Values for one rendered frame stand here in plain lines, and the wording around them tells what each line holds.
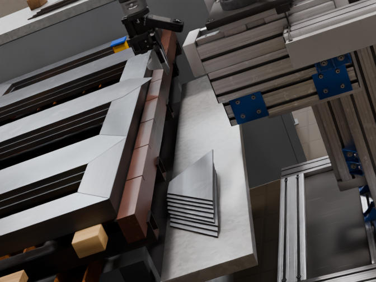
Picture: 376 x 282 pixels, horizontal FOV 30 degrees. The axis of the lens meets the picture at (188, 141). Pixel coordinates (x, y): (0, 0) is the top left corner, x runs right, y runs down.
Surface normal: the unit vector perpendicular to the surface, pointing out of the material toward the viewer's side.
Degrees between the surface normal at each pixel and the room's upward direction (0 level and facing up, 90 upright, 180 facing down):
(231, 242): 0
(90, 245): 90
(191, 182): 0
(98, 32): 90
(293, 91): 90
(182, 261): 0
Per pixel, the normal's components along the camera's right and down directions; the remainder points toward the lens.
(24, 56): -0.03, 0.39
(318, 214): -0.36, -0.86
